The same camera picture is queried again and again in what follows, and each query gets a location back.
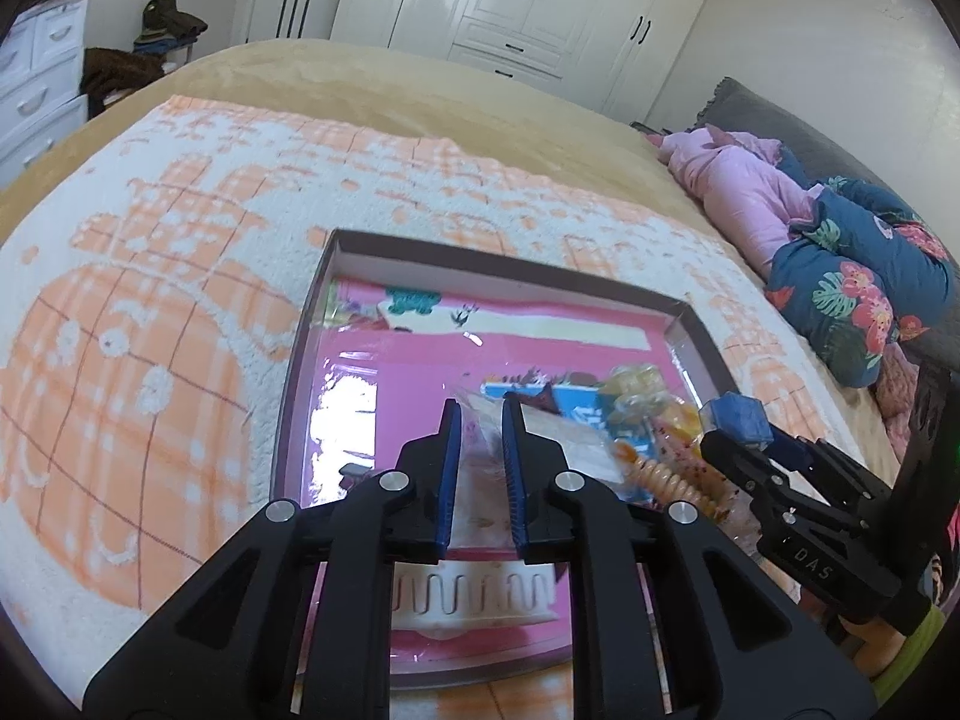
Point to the pink quilted blanket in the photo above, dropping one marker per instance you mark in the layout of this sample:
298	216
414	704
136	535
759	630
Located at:
900	397

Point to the orange and white blanket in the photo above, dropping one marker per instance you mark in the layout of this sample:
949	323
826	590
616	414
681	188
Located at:
150	315

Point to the brown clothes heap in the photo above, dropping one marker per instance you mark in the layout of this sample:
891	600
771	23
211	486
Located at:
120	71

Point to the person's right hand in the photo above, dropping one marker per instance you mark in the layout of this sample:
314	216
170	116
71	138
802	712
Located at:
877	649

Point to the pink book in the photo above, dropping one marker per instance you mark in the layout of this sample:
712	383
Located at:
405	360

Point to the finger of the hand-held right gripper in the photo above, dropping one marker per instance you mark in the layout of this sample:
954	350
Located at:
739	420
750	476

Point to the white drawer unit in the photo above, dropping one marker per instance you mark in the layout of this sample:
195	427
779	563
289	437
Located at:
37	82

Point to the white wardrobe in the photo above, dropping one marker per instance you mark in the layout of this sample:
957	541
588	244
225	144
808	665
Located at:
525	0

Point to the white wavy headband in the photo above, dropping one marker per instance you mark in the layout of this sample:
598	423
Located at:
472	596

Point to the pink padded jacket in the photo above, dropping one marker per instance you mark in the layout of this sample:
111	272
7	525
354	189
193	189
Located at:
735	187

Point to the shallow cardboard box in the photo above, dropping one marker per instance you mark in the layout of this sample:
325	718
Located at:
296	390

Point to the tan bed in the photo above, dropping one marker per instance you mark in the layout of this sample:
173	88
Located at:
375	79

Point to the blue floral quilt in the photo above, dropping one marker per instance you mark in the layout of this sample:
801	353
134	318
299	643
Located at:
847	285

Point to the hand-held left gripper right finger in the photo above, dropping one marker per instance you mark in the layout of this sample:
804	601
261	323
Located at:
514	465

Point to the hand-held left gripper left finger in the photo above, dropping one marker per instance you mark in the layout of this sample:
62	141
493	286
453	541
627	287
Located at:
450	465

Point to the clear bag of yellow hairbands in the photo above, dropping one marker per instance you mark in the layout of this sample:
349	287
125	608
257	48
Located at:
645	397

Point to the white packet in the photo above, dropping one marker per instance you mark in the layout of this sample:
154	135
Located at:
487	480

